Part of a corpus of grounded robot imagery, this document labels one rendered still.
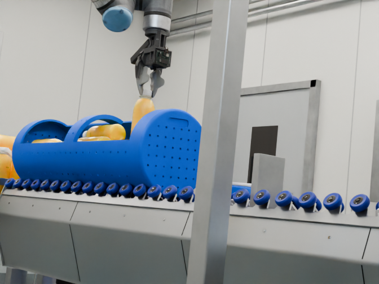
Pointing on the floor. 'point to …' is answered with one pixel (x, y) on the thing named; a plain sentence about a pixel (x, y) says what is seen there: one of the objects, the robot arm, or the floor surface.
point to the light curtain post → (217, 142)
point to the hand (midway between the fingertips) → (145, 92)
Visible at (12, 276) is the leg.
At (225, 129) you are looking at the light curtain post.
